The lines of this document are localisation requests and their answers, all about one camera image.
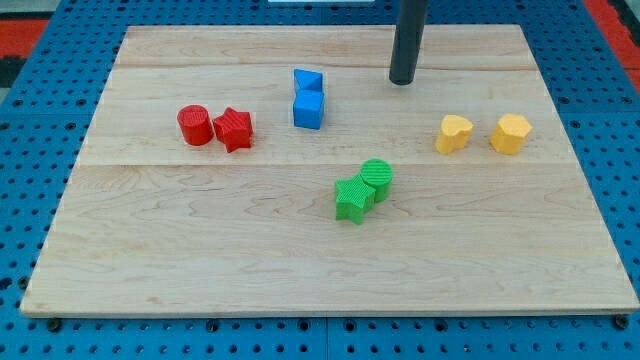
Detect green star block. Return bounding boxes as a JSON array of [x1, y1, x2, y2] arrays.
[[334, 174, 376, 225]]

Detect green cylinder block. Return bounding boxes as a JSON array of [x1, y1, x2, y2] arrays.
[[360, 158, 394, 203]]

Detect wooden board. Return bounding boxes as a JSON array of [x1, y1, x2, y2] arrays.
[[20, 25, 639, 318]]

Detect blue cube block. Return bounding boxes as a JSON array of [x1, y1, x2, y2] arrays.
[[293, 90, 325, 130]]

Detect red star block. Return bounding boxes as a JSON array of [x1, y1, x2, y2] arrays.
[[213, 107, 253, 153]]

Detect blue triangle block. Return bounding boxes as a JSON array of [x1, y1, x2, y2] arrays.
[[293, 68, 323, 92]]

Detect red cylinder block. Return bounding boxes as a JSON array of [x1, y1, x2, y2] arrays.
[[177, 104, 214, 146]]

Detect yellow heart block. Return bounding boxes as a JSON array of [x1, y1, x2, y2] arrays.
[[435, 114, 474, 154]]

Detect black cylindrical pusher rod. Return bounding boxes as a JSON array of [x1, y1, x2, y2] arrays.
[[389, 0, 429, 86]]

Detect yellow hexagon block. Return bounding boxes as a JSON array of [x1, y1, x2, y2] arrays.
[[490, 113, 532, 155]]

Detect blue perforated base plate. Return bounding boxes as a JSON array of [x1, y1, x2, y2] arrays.
[[1, 0, 639, 359]]

